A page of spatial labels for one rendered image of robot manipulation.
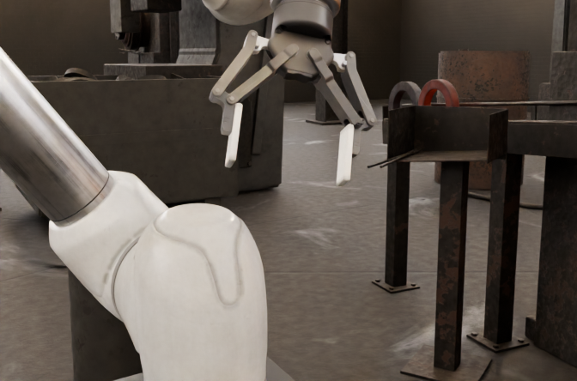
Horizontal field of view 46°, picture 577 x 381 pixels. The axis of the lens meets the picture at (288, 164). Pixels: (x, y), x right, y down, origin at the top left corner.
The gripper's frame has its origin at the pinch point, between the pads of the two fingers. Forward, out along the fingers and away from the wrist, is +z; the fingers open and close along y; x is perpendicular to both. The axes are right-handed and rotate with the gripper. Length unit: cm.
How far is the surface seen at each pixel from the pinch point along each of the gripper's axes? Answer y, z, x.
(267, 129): -58, -122, -316
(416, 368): -67, 18, -106
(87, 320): 22, 15, -105
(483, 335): -94, 6, -118
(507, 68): -194, -171, -266
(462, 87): -173, -161, -283
